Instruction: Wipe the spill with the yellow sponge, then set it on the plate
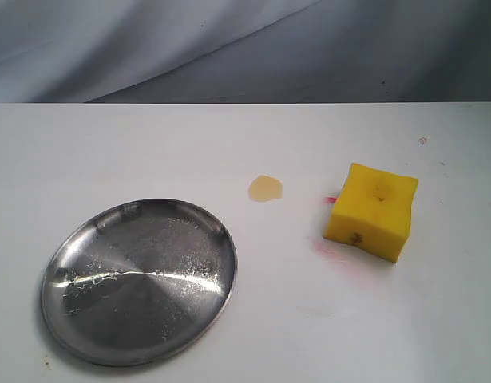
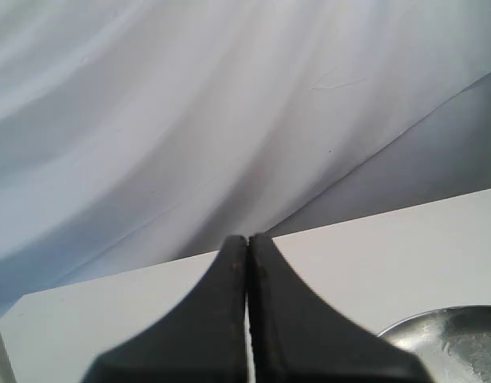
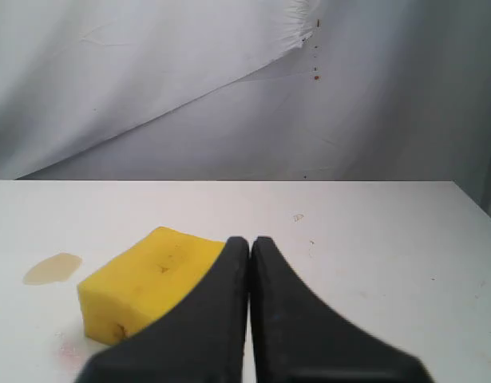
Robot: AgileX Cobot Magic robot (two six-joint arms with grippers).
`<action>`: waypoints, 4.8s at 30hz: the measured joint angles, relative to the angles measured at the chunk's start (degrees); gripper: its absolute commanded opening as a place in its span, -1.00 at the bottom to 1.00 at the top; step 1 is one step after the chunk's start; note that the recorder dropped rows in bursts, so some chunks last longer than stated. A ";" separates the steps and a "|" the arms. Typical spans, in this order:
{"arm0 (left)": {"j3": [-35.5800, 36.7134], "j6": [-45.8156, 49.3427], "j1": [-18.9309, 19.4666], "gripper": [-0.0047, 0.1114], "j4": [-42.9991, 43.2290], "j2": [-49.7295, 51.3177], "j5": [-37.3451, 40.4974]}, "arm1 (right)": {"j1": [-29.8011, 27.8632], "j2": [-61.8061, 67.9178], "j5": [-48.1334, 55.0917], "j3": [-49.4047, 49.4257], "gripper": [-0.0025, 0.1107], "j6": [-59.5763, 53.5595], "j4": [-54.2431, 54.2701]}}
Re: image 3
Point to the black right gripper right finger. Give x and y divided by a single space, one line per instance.
297 337

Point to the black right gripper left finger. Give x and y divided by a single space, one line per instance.
200 340

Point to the yellowish liquid spill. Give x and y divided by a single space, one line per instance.
57 268

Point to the yellow sponge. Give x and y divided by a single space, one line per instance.
141 285

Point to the white backdrop cloth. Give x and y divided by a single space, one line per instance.
247 90

